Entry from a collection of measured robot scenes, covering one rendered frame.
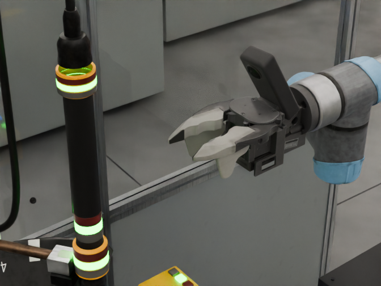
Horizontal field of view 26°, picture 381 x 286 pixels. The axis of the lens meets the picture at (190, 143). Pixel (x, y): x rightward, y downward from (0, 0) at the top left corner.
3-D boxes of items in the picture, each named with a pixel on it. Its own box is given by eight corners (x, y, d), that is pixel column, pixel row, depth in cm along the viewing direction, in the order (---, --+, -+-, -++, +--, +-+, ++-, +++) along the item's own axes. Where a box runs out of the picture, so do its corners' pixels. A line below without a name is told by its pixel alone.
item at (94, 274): (68, 274, 102) (68, 267, 102) (83, 252, 106) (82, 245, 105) (101, 281, 101) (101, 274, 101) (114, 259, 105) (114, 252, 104)
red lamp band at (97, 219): (69, 223, 99) (68, 215, 98) (80, 207, 101) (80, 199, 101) (95, 228, 98) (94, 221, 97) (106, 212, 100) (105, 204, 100)
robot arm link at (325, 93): (343, 85, 114) (302, 64, 120) (320, 95, 112) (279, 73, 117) (338, 131, 118) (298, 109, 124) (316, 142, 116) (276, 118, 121)
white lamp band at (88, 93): (50, 95, 89) (50, 89, 88) (67, 77, 92) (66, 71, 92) (88, 101, 88) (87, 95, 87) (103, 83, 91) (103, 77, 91)
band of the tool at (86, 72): (51, 97, 89) (48, 74, 87) (67, 80, 92) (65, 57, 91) (88, 104, 88) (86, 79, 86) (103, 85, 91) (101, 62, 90)
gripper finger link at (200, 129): (169, 172, 109) (231, 155, 112) (169, 134, 106) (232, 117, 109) (159, 160, 111) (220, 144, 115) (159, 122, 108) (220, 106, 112)
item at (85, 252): (69, 277, 103) (66, 248, 100) (83, 255, 106) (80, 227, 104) (101, 284, 102) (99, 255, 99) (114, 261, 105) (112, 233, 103)
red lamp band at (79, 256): (67, 259, 101) (66, 251, 100) (81, 237, 105) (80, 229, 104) (100, 265, 100) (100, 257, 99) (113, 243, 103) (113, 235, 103)
